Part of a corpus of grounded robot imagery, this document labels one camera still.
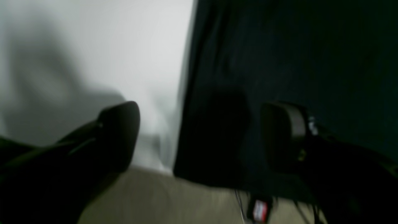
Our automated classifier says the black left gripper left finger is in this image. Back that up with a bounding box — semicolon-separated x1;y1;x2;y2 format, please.
0;101;140;224

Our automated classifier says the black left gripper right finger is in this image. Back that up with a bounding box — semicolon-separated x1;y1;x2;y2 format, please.
261;102;398;224

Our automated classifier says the black T-shirt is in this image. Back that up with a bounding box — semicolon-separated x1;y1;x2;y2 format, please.
173;0;398;201

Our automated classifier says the black box red label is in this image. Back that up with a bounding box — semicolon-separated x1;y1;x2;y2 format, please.
246;194;273;224

